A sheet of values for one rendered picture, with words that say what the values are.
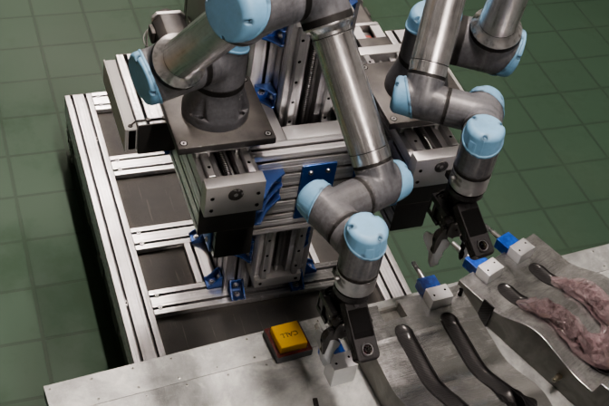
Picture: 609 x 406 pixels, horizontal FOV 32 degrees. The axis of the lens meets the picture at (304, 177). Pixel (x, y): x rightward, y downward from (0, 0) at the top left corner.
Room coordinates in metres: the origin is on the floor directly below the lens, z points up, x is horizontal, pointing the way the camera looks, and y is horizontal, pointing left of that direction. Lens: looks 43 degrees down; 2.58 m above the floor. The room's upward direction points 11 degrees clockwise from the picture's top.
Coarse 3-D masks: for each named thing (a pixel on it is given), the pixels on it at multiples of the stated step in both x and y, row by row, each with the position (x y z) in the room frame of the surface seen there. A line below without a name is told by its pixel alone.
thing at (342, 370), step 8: (320, 328) 1.34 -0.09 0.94; (336, 352) 1.28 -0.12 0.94; (344, 352) 1.27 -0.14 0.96; (336, 360) 1.25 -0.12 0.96; (344, 360) 1.25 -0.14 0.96; (352, 360) 1.26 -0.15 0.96; (328, 368) 1.24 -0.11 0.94; (336, 368) 1.23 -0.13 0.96; (344, 368) 1.23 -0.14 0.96; (352, 368) 1.24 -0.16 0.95; (328, 376) 1.24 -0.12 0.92; (336, 376) 1.23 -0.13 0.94; (344, 376) 1.24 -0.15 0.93; (352, 376) 1.25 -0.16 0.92; (336, 384) 1.23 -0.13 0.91
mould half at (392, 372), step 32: (416, 320) 1.44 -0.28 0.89; (480, 320) 1.48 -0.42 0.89; (384, 352) 1.35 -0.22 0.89; (448, 352) 1.38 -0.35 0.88; (480, 352) 1.39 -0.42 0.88; (384, 384) 1.28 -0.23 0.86; (416, 384) 1.28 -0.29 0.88; (448, 384) 1.29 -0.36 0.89; (480, 384) 1.30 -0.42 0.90; (512, 384) 1.30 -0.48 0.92
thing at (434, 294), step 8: (416, 264) 1.59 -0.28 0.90; (424, 280) 1.54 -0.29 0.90; (432, 280) 1.55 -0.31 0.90; (416, 288) 1.54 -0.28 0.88; (424, 288) 1.52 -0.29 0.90; (432, 288) 1.51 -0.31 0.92; (440, 288) 1.52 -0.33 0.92; (448, 288) 1.52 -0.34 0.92; (424, 296) 1.50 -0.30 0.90; (432, 296) 1.49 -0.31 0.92; (440, 296) 1.49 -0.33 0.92; (448, 296) 1.50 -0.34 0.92; (432, 304) 1.48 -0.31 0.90; (440, 304) 1.49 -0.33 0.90; (448, 304) 1.50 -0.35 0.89
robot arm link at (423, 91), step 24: (432, 0) 1.74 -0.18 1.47; (456, 0) 1.74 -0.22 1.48; (432, 24) 1.71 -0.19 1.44; (456, 24) 1.72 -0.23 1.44; (432, 48) 1.67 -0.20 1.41; (408, 72) 1.66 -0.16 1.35; (432, 72) 1.65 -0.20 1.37; (408, 96) 1.61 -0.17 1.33; (432, 96) 1.62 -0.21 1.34; (432, 120) 1.60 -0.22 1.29
